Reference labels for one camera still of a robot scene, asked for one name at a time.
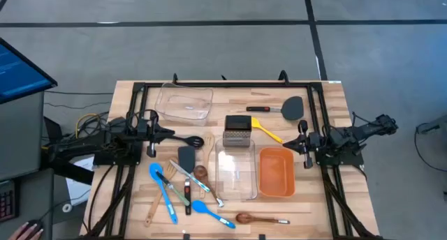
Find dark looped floor cable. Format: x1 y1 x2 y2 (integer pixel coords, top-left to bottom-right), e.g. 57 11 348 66
414 122 447 173

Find black slotted spoon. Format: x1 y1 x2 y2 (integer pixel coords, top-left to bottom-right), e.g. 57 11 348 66
170 133 205 149

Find yellow cable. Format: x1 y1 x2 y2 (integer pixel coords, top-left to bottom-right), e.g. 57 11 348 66
75 112 102 140

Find person's hand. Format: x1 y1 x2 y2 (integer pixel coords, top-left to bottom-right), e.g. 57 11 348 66
7 221 45 240

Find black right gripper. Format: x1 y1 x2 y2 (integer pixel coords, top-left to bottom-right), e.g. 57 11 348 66
282 120 324 170

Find small blue silicone spoon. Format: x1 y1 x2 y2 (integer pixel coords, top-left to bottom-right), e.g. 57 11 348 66
191 200 237 230

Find black round turner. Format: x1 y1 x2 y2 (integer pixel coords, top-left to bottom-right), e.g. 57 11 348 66
246 96 305 121

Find narrow wooden slotted spatula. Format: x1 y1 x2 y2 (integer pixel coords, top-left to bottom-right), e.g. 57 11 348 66
198 132 216 199

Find large blue silicone spoon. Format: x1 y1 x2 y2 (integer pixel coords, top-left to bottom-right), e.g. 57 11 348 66
148 162 179 225

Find steel box grater black top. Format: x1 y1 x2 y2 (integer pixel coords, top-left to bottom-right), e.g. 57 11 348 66
222 114 253 149

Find black computer mouse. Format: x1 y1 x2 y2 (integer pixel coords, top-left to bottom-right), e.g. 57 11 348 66
21 218 45 234

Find dark grey desk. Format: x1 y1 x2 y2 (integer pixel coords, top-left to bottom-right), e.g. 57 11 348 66
0 168 55 240

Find yellow silicone spatula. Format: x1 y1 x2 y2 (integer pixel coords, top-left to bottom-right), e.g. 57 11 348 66
251 117 284 144

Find wide wooden slotted turner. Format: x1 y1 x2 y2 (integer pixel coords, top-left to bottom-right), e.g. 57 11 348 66
144 156 179 228

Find black aluminium table frame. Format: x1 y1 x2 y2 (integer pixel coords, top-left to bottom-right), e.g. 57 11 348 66
82 80 383 240

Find black keyboard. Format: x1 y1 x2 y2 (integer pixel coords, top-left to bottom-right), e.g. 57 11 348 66
0 180 20 223

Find orange plastic bin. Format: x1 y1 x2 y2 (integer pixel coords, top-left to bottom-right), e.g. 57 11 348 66
258 147 296 198

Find wide clear plastic bin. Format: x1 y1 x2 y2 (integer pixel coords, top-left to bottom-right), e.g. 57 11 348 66
154 82 214 127

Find tall clear plastic bin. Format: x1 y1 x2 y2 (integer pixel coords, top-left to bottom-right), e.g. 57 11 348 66
214 137 258 202

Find knife with green handle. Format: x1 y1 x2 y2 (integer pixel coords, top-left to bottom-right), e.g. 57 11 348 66
155 170 191 207

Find black floor cable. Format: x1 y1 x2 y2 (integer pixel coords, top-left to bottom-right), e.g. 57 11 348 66
43 100 113 110
43 89 115 96

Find white paper sheet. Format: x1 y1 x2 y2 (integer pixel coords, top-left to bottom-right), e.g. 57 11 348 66
65 156 95 207

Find computer monitor blue screen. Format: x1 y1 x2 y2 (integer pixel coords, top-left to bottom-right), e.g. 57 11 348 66
0 37 59 105

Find grey square turner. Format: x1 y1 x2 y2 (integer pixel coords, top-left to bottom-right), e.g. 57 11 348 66
177 145 196 216

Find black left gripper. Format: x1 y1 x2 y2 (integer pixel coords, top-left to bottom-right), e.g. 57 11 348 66
140 110 176 158

